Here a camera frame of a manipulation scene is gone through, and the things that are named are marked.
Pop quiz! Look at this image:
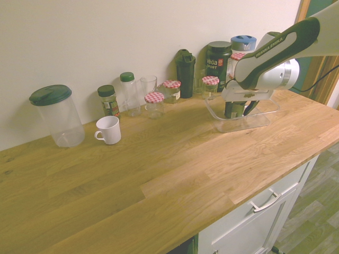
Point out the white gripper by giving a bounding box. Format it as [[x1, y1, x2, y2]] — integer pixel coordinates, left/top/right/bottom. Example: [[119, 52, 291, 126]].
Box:
[[221, 79, 274, 117]]

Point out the dark green labelled can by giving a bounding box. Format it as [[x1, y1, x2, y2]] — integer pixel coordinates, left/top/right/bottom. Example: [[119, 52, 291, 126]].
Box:
[[224, 101, 246, 119]]

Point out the clear rectangular plastic container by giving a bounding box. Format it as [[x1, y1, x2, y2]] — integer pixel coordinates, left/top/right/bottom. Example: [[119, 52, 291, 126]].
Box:
[[204, 88, 281, 133]]

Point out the empty jar red checked lid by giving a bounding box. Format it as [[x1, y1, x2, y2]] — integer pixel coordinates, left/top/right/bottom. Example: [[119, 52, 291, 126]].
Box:
[[201, 76, 220, 100], [144, 92, 165, 120]]

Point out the clear drinking glass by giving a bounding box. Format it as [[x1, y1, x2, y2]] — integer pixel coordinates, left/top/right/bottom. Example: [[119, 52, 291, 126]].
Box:
[[193, 69, 207, 95]]

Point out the black Vega protein tub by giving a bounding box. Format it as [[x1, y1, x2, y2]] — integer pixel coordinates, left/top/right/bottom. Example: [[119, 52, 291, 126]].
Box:
[[206, 41, 234, 93]]

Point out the translucent pitcher blue lid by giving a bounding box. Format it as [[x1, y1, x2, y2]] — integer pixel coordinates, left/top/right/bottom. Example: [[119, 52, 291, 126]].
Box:
[[230, 35, 257, 53]]

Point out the black shaker bottle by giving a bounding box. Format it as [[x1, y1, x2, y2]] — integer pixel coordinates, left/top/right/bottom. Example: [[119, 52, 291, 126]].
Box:
[[176, 49, 197, 99]]

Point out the labelled jar red checked lid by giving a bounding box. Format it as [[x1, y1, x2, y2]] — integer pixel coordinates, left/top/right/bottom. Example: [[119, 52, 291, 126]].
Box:
[[158, 80, 182, 104]]

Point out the tall clear glass mug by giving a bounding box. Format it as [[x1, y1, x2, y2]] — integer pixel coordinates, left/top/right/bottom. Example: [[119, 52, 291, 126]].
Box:
[[140, 75, 159, 106]]

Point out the clear bottle green cap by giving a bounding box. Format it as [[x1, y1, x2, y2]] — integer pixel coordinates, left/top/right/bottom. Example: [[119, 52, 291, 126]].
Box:
[[119, 72, 142, 117]]

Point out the white counter base cabinet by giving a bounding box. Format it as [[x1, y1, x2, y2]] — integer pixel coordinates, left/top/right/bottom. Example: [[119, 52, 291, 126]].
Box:
[[197, 155, 321, 254]]

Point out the herb jar dark lid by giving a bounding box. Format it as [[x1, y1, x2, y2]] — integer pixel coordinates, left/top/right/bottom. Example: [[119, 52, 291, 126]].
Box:
[[97, 84, 122, 120]]

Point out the white mug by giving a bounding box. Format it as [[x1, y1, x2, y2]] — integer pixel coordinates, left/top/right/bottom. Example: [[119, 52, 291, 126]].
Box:
[[94, 115, 122, 146]]

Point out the translucent pitcher green lid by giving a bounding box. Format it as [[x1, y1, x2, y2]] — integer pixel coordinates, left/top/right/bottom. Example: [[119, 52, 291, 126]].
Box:
[[29, 84, 86, 148]]

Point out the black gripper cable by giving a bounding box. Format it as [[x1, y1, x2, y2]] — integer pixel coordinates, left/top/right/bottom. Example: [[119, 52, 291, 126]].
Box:
[[295, 62, 339, 93]]

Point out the wooden door frame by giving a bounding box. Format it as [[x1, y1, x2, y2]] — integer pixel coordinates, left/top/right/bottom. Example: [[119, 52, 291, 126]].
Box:
[[293, 0, 339, 109]]

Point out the silver bar drawer handle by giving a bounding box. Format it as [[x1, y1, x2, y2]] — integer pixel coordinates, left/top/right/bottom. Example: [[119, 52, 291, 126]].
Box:
[[250, 192, 282, 214]]

